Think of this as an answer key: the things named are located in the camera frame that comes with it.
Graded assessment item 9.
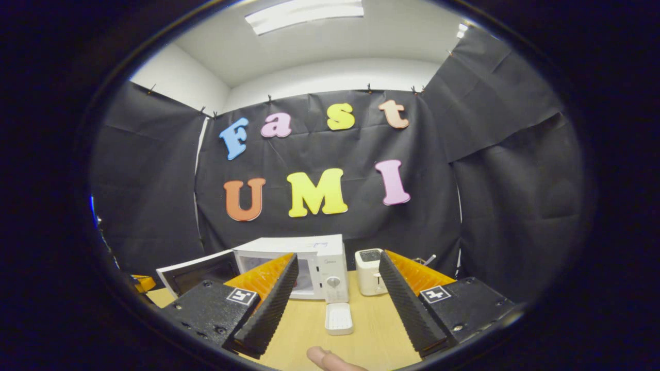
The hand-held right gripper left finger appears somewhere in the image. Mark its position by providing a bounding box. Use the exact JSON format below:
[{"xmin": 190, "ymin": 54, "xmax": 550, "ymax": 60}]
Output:
[{"xmin": 157, "ymin": 252, "xmax": 300, "ymax": 360}]

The white microwave oven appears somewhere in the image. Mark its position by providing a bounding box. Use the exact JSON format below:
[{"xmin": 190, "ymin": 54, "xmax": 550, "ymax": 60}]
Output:
[{"xmin": 156, "ymin": 234, "xmax": 350, "ymax": 303}]

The long ceiling light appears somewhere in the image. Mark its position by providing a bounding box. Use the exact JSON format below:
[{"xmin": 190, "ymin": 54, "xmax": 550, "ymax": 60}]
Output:
[{"xmin": 244, "ymin": 0, "xmax": 365, "ymax": 36}]

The white rectangular tray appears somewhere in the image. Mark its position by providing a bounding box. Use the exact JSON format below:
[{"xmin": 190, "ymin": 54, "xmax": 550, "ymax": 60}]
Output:
[{"xmin": 325, "ymin": 302, "xmax": 354, "ymax": 336}]

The white toaster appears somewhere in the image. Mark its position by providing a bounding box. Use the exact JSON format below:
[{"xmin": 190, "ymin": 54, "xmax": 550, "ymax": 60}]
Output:
[{"xmin": 355, "ymin": 248, "xmax": 388, "ymax": 296}]

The black backdrop cloth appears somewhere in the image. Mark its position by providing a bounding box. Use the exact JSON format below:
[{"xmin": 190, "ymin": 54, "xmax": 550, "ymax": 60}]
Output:
[{"xmin": 88, "ymin": 26, "xmax": 586, "ymax": 305}]

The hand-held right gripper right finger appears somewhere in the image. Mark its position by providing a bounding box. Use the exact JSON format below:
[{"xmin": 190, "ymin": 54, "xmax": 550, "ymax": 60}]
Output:
[{"xmin": 378, "ymin": 249, "xmax": 516, "ymax": 359}]

